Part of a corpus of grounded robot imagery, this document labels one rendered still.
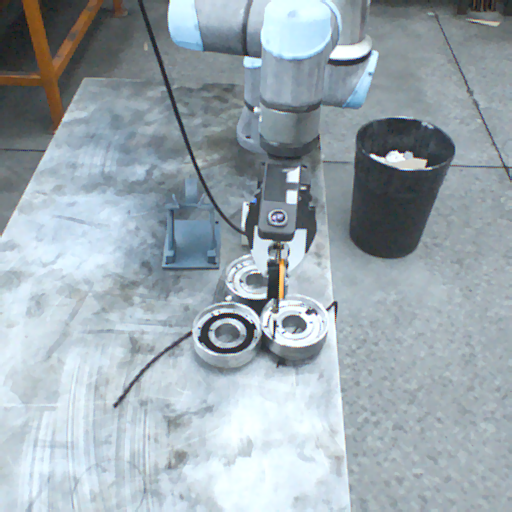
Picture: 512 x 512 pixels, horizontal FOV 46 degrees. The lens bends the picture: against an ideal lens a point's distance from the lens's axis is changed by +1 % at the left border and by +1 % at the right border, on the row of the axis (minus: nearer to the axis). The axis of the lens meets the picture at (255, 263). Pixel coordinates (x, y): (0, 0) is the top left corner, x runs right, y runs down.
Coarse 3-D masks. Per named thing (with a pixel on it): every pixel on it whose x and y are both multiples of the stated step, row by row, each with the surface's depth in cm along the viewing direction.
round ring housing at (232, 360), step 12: (204, 312) 91; (216, 312) 93; (228, 312) 93; (240, 312) 93; (252, 312) 91; (216, 324) 91; (228, 324) 91; (240, 324) 91; (216, 336) 92; (240, 336) 89; (204, 348) 86; (252, 348) 87; (216, 360) 86; (228, 360) 86; (240, 360) 87
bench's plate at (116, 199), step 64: (64, 128) 136; (128, 128) 137; (192, 128) 137; (64, 192) 119; (128, 192) 119; (320, 192) 120; (0, 256) 105; (128, 256) 106; (320, 256) 107; (0, 320) 94; (64, 320) 95; (128, 320) 95; (192, 320) 95; (0, 384) 86; (64, 384) 86; (192, 384) 86; (320, 384) 87; (0, 448) 79; (64, 448) 79; (128, 448) 79; (192, 448) 79; (256, 448) 79; (320, 448) 79
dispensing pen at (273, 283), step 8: (280, 248) 83; (280, 256) 84; (272, 264) 84; (272, 272) 83; (272, 280) 83; (272, 288) 84; (272, 296) 84; (272, 304) 86; (272, 312) 87; (272, 320) 87; (272, 328) 88
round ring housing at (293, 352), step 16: (288, 304) 94; (304, 304) 94; (320, 304) 93; (288, 320) 93; (304, 320) 92; (320, 320) 92; (288, 336) 89; (304, 336) 89; (320, 336) 88; (288, 352) 88; (304, 352) 88
